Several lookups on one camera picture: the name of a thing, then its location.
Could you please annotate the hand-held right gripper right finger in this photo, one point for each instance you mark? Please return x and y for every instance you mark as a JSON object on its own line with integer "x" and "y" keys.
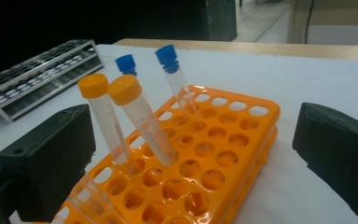
{"x": 338, "y": 155}

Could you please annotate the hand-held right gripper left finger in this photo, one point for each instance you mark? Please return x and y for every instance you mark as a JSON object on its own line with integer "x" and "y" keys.
{"x": 46, "y": 161}

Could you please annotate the clear plastic test tube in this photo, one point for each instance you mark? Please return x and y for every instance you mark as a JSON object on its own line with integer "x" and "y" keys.
{"x": 90, "y": 199}

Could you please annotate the orange-capped test tube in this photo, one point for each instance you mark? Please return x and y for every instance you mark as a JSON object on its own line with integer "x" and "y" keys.
{"x": 94, "y": 85}
{"x": 124, "y": 90}

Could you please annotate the orange test tube rack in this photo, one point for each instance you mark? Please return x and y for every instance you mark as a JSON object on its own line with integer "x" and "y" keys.
{"x": 217, "y": 155}

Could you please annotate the blue-capped test tube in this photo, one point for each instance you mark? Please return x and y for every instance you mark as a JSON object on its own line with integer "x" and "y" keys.
{"x": 125, "y": 63}
{"x": 166, "y": 55}

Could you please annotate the white table board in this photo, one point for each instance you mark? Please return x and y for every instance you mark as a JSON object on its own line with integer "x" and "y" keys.
{"x": 261, "y": 77}

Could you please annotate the light wooden furniture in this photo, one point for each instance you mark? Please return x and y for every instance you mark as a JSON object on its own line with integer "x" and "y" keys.
{"x": 341, "y": 15}

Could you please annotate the wooden table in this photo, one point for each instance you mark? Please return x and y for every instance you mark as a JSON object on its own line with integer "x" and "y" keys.
{"x": 230, "y": 48}

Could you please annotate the black cabinet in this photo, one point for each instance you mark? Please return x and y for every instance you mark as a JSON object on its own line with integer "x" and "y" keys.
{"x": 220, "y": 18}

